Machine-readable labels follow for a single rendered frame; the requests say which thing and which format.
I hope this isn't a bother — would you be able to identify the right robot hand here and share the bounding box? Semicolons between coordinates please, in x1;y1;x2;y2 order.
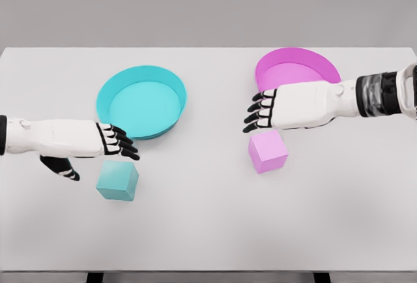
242;82;337;134

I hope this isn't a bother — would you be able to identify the cyan round plate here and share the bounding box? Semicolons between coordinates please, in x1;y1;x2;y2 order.
95;65;188;141

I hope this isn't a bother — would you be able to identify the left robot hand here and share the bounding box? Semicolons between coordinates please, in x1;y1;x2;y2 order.
35;119;141;182

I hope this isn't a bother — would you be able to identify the pink cube block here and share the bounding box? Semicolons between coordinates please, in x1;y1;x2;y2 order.
248;129;290;175

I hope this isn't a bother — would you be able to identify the cyan cube block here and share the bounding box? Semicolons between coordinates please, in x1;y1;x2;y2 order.
95;160;140;202

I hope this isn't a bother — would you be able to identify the pink round plate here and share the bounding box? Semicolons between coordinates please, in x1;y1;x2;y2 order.
254;47;342;93

